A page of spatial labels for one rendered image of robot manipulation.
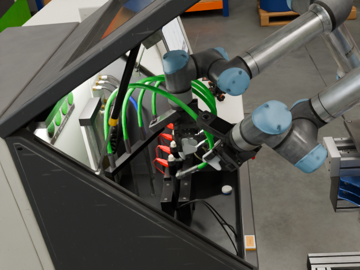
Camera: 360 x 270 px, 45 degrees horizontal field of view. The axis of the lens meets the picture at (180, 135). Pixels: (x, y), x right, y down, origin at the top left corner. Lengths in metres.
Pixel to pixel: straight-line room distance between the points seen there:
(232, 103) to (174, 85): 0.80
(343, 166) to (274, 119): 0.77
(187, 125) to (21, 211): 0.52
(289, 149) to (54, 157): 0.54
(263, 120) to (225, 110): 1.02
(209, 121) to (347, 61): 0.65
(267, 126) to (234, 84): 0.24
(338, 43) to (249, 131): 0.64
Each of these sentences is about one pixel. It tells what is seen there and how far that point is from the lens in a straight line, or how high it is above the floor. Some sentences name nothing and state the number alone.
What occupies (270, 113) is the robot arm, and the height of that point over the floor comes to 1.47.
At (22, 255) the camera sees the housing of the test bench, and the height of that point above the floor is 1.06.
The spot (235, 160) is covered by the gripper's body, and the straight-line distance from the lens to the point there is 1.12.
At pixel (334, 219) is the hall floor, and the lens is 2.85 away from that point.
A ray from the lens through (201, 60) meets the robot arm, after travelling 1.26.
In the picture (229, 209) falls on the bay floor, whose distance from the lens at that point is 1.65.
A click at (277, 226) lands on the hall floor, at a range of 2.77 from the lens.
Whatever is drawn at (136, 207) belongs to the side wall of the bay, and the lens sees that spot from 1.10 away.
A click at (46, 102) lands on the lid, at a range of 0.96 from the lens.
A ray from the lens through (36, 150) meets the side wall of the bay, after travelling 1.06.
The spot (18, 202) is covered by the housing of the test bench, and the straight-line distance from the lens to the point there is 1.19.
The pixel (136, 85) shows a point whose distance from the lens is 1.23.
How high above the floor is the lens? 1.94
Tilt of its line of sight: 32 degrees down
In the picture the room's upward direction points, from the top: 7 degrees counter-clockwise
